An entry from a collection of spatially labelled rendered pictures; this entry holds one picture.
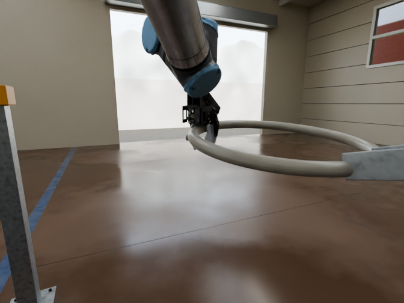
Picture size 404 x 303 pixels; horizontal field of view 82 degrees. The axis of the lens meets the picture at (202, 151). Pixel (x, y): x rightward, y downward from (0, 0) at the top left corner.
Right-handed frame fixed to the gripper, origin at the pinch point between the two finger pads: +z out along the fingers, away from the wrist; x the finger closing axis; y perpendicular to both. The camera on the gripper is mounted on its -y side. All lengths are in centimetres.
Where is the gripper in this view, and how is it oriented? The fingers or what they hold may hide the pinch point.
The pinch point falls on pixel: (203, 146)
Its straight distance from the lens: 76.9
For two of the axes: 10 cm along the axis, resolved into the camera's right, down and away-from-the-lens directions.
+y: -5.1, 2.4, -8.3
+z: -0.2, 9.6, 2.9
